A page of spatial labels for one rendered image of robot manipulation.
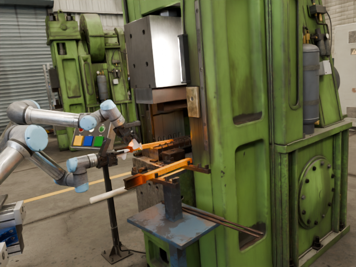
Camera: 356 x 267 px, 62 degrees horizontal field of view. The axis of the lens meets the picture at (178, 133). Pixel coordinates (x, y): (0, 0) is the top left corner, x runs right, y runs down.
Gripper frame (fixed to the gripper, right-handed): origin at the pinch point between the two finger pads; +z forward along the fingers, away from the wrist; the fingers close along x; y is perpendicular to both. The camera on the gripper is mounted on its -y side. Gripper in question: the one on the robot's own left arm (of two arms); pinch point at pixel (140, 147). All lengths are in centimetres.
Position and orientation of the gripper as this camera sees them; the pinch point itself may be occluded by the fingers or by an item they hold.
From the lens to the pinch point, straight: 185.1
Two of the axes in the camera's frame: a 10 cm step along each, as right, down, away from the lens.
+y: -6.5, 6.4, -4.2
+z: 4.5, 7.6, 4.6
